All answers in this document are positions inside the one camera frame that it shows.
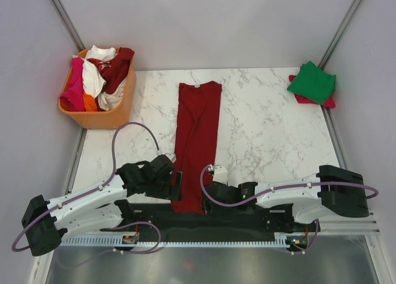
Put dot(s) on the aluminium frame post right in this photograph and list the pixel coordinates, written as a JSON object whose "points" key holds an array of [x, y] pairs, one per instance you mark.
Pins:
{"points": [[340, 31]]}

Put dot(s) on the white t-shirt in basket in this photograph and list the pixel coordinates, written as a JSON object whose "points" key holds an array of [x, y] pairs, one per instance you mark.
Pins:
{"points": [[92, 80]]}

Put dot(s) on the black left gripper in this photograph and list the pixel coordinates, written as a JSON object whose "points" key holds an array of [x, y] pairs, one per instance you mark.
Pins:
{"points": [[169, 192]]}

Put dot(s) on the orange plastic basket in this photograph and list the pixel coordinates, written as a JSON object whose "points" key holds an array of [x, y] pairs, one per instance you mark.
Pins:
{"points": [[104, 119]]}

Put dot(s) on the orange t-shirt in basket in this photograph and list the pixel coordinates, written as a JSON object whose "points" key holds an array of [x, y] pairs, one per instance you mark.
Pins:
{"points": [[89, 103]]}

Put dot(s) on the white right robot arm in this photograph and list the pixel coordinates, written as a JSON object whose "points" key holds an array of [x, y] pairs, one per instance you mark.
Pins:
{"points": [[332, 190]]}

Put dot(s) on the aluminium frame post left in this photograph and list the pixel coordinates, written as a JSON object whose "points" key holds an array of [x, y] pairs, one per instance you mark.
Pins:
{"points": [[67, 23]]}

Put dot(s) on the cream t-shirt in basket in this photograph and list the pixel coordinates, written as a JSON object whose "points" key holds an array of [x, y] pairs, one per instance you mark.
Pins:
{"points": [[106, 101]]}

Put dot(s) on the pink t-shirt in basket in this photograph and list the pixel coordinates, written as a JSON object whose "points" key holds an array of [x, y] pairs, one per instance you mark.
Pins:
{"points": [[73, 97]]}

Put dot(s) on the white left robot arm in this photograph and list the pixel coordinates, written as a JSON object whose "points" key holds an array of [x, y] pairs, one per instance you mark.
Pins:
{"points": [[102, 206]]}

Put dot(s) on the pink folded t-shirt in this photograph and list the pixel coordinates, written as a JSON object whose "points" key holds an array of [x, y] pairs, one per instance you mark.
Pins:
{"points": [[329, 103]]}

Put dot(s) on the dark red shirt in basket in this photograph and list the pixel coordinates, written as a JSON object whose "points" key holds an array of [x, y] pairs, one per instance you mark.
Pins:
{"points": [[115, 70]]}

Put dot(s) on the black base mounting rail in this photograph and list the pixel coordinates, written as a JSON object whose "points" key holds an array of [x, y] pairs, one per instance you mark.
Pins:
{"points": [[220, 223]]}

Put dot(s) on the green folded t-shirt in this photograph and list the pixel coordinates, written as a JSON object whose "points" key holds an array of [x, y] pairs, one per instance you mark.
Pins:
{"points": [[313, 83]]}

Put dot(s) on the dark red t-shirt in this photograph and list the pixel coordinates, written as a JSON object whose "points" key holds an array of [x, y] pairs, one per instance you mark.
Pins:
{"points": [[196, 140]]}

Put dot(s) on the aluminium frame post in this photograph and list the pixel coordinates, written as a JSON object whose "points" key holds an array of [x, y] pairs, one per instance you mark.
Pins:
{"points": [[67, 23], [340, 31]]}

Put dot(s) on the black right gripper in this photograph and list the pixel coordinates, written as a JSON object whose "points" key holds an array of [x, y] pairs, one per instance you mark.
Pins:
{"points": [[214, 208]]}

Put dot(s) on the white slotted cable duct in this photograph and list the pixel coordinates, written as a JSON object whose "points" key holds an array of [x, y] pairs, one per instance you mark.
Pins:
{"points": [[119, 240]]}

